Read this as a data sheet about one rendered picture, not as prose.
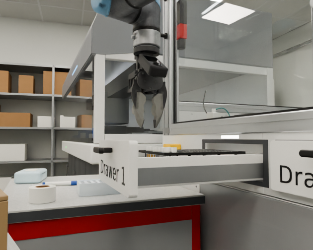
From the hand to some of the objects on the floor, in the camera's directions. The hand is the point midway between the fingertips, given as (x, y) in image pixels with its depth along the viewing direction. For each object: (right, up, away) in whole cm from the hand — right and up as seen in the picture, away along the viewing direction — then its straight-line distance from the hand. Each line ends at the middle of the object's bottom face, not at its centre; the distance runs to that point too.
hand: (149, 122), depth 76 cm
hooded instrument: (-11, -106, +174) cm, 204 cm away
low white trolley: (-22, -99, +27) cm, 105 cm away
